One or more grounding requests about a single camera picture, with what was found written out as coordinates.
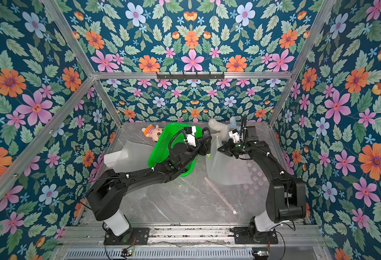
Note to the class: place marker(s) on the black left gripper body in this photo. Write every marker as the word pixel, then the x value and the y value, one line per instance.
pixel 189 153

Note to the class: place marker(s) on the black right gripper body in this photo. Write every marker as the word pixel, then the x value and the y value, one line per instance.
pixel 231 147

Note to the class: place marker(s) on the green plastic basket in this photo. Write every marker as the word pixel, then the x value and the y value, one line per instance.
pixel 160 160

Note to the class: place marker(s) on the dark eggplant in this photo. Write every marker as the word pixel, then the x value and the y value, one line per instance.
pixel 207 144

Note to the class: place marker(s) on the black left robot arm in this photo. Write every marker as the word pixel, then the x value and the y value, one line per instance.
pixel 105 196

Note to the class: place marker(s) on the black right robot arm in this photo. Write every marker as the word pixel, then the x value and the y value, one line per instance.
pixel 286 197

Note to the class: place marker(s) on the clear zip-top bag pink zipper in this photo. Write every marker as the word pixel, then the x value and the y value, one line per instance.
pixel 234 211

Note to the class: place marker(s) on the white teddy bear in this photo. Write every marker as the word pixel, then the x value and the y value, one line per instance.
pixel 221 130

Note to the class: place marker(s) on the cartoon doll head toy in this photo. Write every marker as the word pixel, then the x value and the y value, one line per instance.
pixel 153 132

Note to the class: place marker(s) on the white plastic box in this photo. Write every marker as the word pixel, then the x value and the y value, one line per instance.
pixel 110 159

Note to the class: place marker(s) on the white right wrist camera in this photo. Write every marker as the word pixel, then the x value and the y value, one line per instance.
pixel 235 135

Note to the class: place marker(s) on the black hook rail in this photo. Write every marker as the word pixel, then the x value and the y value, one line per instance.
pixel 189 76

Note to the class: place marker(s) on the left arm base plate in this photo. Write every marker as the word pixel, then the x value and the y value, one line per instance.
pixel 133 236

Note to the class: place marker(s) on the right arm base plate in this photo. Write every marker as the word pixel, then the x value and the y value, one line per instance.
pixel 248 235

